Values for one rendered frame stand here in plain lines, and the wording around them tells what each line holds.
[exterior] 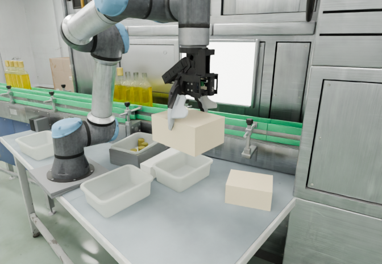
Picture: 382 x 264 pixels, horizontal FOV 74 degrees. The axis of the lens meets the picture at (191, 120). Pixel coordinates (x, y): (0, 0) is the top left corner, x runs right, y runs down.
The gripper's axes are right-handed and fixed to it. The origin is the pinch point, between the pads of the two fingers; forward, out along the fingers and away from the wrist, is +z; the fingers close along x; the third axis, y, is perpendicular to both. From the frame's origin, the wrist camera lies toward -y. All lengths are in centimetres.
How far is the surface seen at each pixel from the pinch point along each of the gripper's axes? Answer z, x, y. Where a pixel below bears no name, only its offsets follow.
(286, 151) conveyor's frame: 24, 54, 8
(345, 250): 51, 45, 37
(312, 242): 53, 42, 27
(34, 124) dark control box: 31, -3, -130
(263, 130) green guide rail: 17, 53, -3
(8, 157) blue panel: 73, -10, -193
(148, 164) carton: 29.5, 11.5, -33.9
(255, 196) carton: 30.1, 23.4, 10.6
